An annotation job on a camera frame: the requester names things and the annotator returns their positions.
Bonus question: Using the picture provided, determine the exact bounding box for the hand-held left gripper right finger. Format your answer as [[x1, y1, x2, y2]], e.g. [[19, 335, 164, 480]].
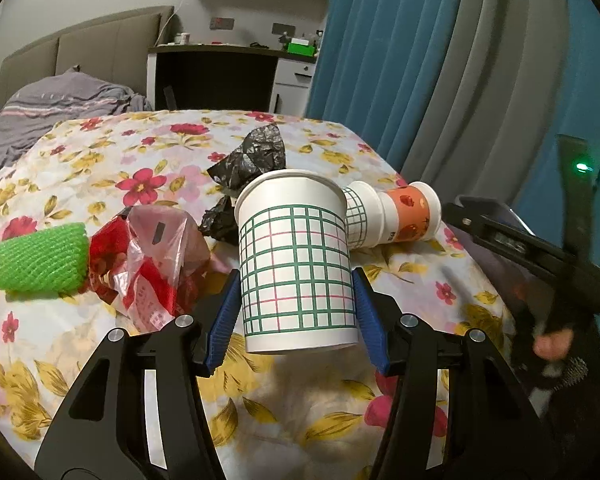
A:
[[352, 267, 556, 480]]

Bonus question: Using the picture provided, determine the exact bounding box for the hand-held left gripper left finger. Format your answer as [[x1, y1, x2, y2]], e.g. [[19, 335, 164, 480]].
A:
[[34, 269, 243, 480]]

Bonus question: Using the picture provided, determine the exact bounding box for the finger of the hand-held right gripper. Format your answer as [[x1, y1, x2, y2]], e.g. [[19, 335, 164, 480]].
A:
[[442, 199, 600, 316]]

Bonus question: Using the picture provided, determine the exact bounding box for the grey plastic bin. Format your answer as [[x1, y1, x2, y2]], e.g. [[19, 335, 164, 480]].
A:
[[452, 194, 546, 311]]

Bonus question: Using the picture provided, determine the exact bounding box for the checked paper cup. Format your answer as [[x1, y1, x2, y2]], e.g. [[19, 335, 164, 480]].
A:
[[235, 170, 359, 356], [341, 181, 383, 251]]

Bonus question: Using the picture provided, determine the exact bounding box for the person's right hand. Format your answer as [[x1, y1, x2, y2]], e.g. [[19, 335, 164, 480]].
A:
[[534, 330, 575, 361]]

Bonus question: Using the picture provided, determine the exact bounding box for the red white plastic bag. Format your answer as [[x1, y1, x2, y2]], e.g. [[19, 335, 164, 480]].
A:
[[87, 203, 212, 333]]

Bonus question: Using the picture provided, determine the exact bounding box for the orange paper cup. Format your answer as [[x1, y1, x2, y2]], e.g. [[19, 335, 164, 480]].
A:
[[377, 181, 442, 245]]

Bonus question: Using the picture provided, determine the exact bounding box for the grey curtain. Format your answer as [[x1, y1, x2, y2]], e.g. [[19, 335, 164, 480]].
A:
[[400, 0, 581, 201]]

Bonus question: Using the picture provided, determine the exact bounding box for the black plastic bag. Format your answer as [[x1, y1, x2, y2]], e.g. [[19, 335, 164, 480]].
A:
[[198, 125, 288, 246]]

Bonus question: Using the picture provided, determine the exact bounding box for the floral tablecloth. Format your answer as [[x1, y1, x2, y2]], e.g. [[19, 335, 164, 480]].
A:
[[0, 109, 531, 480]]

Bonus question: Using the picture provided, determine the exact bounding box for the green mesh roll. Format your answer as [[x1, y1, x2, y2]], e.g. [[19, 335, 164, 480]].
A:
[[0, 222, 90, 293]]

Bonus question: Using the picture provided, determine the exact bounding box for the dark desk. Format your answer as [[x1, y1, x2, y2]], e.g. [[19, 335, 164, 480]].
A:
[[147, 42, 321, 113]]

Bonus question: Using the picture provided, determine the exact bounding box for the white drawer cabinet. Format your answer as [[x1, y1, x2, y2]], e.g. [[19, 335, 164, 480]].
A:
[[269, 57, 317, 115]]

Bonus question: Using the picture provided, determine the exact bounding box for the grey striped blanket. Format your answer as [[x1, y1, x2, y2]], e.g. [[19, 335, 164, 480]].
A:
[[0, 71, 153, 181]]

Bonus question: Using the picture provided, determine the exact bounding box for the grey upholstered headboard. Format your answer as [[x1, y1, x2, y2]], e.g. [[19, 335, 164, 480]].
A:
[[0, 6, 175, 106]]

